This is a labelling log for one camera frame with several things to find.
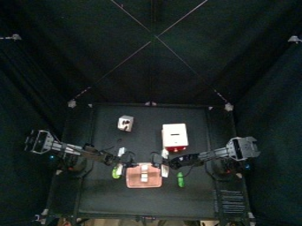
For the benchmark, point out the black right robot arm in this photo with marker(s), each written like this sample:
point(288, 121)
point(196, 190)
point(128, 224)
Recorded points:
point(215, 153)

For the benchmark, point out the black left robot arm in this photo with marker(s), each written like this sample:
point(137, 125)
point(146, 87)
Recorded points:
point(72, 148)

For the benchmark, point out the wooden coin box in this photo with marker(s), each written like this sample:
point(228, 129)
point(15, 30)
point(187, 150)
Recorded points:
point(176, 134)

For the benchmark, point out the green toy pickle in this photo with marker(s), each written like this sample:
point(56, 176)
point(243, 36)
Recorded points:
point(181, 180)

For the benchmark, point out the light wooden cube block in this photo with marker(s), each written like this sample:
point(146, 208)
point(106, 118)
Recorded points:
point(122, 120)

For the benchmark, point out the pink plastic tray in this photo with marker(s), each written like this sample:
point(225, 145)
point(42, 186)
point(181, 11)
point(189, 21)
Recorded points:
point(136, 182)

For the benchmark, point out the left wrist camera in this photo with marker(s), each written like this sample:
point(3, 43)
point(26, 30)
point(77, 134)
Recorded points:
point(128, 159)

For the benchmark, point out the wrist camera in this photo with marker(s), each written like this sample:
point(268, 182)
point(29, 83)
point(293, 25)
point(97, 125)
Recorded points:
point(128, 159)
point(157, 160)

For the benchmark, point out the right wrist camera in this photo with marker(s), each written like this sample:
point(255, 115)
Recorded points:
point(157, 160)

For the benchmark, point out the silver frame corner bracket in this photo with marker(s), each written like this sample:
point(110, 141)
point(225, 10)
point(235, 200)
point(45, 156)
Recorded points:
point(15, 37)
point(72, 103)
point(295, 39)
point(229, 106)
point(149, 103)

